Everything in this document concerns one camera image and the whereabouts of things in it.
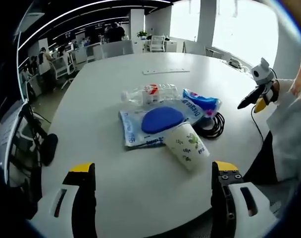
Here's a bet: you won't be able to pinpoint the clear plastic bottle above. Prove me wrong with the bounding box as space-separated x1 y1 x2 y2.
120 83 179 107

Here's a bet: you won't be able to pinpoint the clear plastic bag blue print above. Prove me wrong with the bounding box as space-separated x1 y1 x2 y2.
118 101 206 150

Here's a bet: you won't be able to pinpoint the blue white tissue packet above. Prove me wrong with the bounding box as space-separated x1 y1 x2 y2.
182 88 222 118

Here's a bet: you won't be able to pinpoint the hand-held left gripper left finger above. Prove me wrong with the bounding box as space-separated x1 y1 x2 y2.
31 162 97 238

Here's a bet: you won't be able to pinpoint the blue oval pad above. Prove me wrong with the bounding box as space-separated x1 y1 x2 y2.
141 106 185 135

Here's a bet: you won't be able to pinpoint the person's right hand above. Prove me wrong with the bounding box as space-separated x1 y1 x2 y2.
273 79 283 103

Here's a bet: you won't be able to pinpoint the person's dark trousers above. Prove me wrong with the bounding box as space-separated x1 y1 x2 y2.
243 131 281 185

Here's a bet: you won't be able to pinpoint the thin gripper cable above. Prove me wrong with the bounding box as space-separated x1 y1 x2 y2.
251 105 265 149

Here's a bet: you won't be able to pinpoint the devices on table edge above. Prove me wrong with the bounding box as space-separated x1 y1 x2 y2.
223 58 254 73

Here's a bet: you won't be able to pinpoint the white mesh office chair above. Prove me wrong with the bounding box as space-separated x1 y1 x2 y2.
150 35 166 53

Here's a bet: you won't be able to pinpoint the white round table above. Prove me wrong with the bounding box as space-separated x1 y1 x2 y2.
40 52 274 238

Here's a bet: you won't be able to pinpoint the table socket panel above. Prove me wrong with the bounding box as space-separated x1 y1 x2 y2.
142 68 191 75

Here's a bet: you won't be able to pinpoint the white paper cup green print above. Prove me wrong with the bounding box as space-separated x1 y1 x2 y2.
164 121 211 173

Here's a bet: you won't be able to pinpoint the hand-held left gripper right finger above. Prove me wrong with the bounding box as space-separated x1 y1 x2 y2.
210 160 283 238

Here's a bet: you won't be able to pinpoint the black cable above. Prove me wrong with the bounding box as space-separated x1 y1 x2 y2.
192 111 226 139

